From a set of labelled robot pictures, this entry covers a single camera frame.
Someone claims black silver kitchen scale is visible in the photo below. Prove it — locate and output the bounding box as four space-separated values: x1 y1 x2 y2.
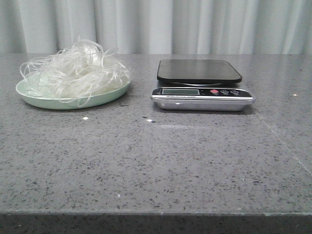
151 59 255 112

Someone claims translucent white vermicelli bundle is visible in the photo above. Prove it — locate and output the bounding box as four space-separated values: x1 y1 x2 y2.
19 39 132 98

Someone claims light green round plate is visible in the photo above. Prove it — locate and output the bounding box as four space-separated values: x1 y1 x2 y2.
16 75 131 110

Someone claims white pleated curtain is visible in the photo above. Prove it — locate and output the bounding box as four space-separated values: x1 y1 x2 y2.
0 0 312 54

